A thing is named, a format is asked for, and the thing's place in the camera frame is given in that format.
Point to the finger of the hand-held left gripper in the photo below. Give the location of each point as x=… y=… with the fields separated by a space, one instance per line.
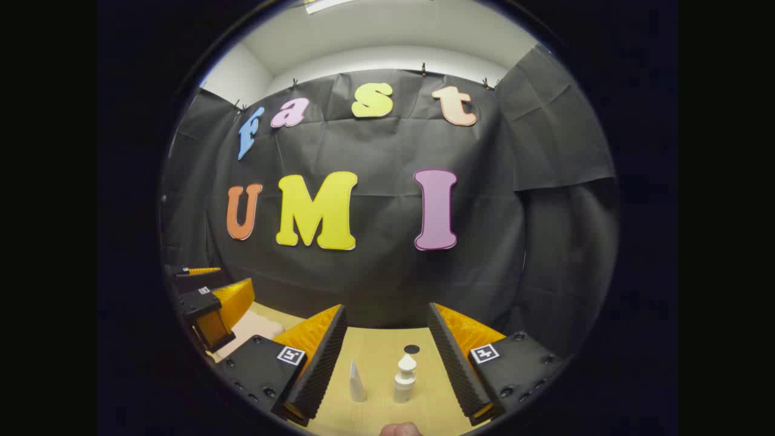
x=197 y=280
x=197 y=303

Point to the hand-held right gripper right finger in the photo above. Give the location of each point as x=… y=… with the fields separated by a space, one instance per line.
x=457 y=375

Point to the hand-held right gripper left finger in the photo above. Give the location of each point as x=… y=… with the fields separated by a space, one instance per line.
x=321 y=375

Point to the white pump bottle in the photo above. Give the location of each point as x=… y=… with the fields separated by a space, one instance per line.
x=404 y=381

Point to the black backdrop cloth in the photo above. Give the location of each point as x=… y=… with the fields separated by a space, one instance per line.
x=387 y=272

